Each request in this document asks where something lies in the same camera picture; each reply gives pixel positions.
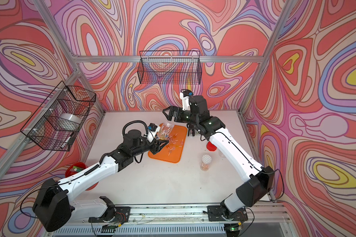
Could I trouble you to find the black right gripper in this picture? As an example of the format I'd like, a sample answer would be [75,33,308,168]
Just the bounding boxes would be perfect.
[163,106,199,126]

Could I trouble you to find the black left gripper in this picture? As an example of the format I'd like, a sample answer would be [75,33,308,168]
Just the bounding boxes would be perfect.
[130,134,168,159]

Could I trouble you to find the white lid candy jar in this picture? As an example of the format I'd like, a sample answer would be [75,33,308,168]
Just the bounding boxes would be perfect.
[157,122,174,140]

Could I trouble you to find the red jar lid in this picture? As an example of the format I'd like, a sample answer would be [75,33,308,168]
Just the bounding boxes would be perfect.
[206,141,217,152]

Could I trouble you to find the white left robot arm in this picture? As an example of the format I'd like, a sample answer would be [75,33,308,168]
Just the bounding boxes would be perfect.
[32,129,169,232]

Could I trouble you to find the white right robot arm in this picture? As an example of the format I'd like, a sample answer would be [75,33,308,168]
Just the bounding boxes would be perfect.
[163,93,275,213]

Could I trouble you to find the lollipop candies on tray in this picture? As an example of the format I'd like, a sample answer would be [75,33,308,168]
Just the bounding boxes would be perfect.
[160,134,185,158]

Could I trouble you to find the patterned lid candy jar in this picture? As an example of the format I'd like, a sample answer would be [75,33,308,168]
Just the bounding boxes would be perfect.
[200,154,212,171]

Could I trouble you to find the orange tray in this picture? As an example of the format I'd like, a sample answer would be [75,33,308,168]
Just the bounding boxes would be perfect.
[148,125,187,164]

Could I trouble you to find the black stapler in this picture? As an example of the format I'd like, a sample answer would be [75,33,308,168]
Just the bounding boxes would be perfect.
[187,124,195,137]

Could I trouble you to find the red pen cup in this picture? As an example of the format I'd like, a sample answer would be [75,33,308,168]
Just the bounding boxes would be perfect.
[65,162,88,178]

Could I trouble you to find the white bowl in basket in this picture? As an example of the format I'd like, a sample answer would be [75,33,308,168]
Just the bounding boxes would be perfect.
[57,113,82,131]

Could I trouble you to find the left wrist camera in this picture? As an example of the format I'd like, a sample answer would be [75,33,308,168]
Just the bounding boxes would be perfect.
[147,123,160,142]

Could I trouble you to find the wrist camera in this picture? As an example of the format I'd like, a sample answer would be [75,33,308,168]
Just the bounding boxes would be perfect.
[147,123,160,142]
[180,89,193,111]

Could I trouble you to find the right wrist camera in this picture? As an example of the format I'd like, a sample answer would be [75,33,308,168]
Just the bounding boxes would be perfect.
[180,89,193,111]

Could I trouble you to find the black wire basket back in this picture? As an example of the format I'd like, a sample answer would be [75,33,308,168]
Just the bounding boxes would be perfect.
[137,50,202,86]

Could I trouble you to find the black wire basket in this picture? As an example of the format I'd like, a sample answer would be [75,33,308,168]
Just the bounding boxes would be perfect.
[137,50,202,86]
[20,82,97,152]

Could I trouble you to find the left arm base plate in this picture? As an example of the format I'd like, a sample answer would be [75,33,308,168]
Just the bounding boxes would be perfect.
[89,206,131,224]

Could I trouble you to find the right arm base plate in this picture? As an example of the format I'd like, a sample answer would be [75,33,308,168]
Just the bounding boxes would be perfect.
[203,205,248,223]

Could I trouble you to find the black wire basket left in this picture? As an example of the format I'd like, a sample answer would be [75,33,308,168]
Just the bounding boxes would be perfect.
[20,82,97,152]

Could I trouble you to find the aluminium frame corner post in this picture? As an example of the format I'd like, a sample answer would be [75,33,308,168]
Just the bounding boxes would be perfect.
[238,0,297,115]

